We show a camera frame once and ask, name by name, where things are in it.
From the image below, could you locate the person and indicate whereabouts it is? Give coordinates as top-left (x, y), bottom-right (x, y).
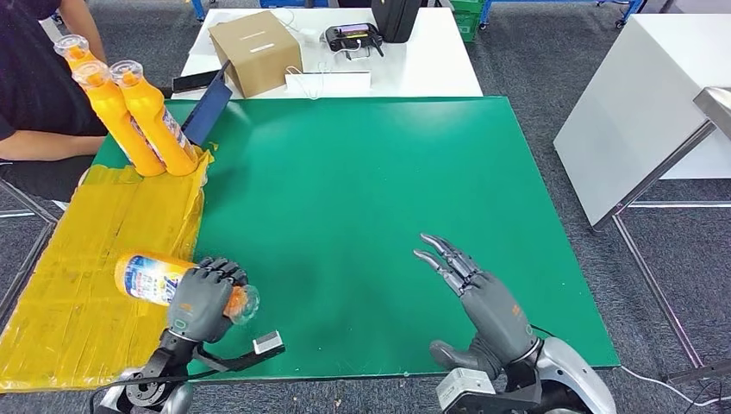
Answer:
top-left (0, 0), bottom-right (172, 202)

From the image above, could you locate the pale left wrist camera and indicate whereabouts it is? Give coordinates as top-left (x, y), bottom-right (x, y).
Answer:
top-left (252, 329), bottom-right (286, 356)

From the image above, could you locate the grey metal desk frame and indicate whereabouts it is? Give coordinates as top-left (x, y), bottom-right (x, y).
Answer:
top-left (610, 198), bottom-right (731, 368)

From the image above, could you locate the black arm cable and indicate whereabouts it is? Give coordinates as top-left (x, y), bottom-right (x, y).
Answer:
top-left (88, 368), bottom-right (221, 414)

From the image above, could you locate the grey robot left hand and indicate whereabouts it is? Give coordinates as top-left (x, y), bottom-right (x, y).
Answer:
top-left (166, 257), bottom-right (250, 344)

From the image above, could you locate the thin white cable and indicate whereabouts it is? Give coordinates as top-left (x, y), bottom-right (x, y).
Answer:
top-left (284, 64), bottom-right (334, 101)

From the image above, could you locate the black smartphone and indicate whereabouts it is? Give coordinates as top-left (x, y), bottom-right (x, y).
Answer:
top-left (172, 69), bottom-right (222, 94)

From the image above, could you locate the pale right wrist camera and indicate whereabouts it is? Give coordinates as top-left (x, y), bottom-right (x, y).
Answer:
top-left (435, 368), bottom-right (499, 414)

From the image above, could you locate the black bag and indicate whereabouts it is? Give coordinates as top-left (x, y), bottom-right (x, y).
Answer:
top-left (371, 0), bottom-right (422, 44)

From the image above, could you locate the white floor cable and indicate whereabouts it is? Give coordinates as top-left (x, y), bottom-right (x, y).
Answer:
top-left (621, 365), bottom-right (731, 408)

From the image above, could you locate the yellow taped sheet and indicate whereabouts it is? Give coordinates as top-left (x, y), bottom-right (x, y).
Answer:
top-left (0, 145), bottom-right (216, 394)

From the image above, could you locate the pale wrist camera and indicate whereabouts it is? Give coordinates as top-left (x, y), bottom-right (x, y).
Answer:
top-left (435, 368), bottom-right (499, 414)
top-left (252, 329), bottom-right (286, 356)

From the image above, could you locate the steel table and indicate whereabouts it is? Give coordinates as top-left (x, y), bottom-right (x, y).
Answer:
top-left (692, 86), bottom-right (731, 142)

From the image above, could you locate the green table mat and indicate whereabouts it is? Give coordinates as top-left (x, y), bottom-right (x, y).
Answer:
top-left (91, 96), bottom-right (622, 383)

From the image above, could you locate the white tilted desk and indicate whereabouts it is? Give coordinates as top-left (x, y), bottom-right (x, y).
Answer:
top-left (553, 13), bottom-right (731, 229)

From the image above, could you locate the white table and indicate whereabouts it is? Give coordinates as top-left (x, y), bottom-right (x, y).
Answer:
top-left (171, 6), bottom-right (484, 102)

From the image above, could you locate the black handheld controller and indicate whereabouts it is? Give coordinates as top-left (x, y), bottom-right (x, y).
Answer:
top-left (324, 22), bottom-right (384, 60)

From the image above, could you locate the brown cardboard box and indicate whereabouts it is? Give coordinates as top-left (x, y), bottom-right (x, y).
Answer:
top-left (208, 9), bottom-right (303, 99)

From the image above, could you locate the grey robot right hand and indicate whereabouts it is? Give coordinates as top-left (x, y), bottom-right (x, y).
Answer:
top-left (413, 233), bottom-right (541, 382)

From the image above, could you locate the orange bottle with clear cap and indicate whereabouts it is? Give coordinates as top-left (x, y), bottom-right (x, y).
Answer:
top-left (114, 252), bottom-right (261, 327)
top-left (109, 60), bottom-right (200, 178)
top-left (72, 60), bottom-right (166, 179)
top-left (53, 34), bottom-right (99, 74)

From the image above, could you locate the dark blue tablet case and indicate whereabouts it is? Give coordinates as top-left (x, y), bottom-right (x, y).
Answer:
top-left (181, 60), bottom-right (234, 147)

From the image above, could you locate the green plastic crate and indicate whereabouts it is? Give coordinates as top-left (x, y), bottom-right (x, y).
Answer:
top-left (449, 0), bottom-right (485, 43)

